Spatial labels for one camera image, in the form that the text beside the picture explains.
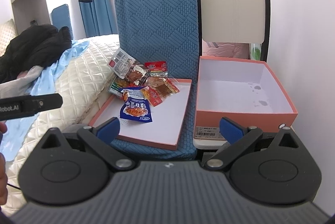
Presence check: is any blue snack packet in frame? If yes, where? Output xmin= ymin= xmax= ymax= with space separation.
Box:
xmin=120 ymin=87 xmax=152 ymax=123

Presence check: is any green orange snack packet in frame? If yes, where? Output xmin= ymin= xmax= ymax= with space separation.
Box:
xmin=108 ymin=76 xmax=130 ymax=98

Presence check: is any red foil snack packet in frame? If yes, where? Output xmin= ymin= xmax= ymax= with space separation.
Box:
xmin=141 ymin=86 xmax=163 ymax=106

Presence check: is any white shrimp snack packet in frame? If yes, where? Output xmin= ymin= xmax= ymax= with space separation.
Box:
xmin=108 ymin=48 xmax=136 ymax=79

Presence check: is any clear dried meat packet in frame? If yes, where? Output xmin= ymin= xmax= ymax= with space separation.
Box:
xmin=147 ymin=76 xmax=179 ymax=97

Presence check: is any red clear snack packet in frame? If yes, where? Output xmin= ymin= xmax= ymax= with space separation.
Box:
xmin=144 ymin=61 xmax=168 ymax=78

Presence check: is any person's left hand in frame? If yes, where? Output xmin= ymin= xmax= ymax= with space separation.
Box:
xmin=0 ymin=121 xmax=9 ymax=206

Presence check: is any light blue cloth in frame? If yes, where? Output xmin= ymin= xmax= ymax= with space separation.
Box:
xmin=1 ymin=41 xmax=89 ymax=162

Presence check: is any pink shoebox base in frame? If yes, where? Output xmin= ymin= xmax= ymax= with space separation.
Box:
xmin=194 ymin=56 xmax=298 ymax=141

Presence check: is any black clothing pile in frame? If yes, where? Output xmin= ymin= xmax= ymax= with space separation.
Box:
xmin=1 ymin=24 xmax=72 ymax=83

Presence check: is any pink quilted bag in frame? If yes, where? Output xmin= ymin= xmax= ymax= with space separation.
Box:
xmin=202 ymin=40 xmax=249 ymax=59

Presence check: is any blue curtain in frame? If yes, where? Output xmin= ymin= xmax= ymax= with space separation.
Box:
xmin=79 ymin=0 xmax=118 ymax=37

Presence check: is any cream white chair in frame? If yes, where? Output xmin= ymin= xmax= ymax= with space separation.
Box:
xmin=194 ymin=0 xmax=269 ymax=150

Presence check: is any blue textured chair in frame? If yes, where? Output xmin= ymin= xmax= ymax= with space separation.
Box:
xmin=111 ymin=0 xmax=200 ymax=161

